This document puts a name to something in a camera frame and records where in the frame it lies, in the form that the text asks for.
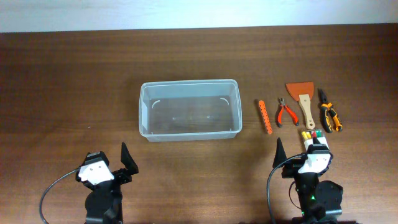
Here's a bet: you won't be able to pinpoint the orange socket bit rail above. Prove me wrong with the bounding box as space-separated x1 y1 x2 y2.
258 100 273 134

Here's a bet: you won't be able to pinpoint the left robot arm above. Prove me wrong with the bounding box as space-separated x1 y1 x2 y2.
75 142 139 224

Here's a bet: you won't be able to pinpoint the orange black long-nose pliers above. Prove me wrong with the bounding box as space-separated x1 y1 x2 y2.
318 88 343 133

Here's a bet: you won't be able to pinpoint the orange scraper wooden handle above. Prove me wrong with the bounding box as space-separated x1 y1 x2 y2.
285 82 315 129

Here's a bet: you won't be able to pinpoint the clear case of screwdrivers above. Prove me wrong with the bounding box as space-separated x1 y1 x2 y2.
301 129 328 151

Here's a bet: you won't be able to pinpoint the clear plastic container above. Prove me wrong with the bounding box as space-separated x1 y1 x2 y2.
139 79 243 142

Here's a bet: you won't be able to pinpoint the small red-handled cutters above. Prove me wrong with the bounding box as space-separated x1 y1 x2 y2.
277 98 300 128

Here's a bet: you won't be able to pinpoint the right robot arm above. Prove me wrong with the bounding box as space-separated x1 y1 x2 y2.
266 138 343 223

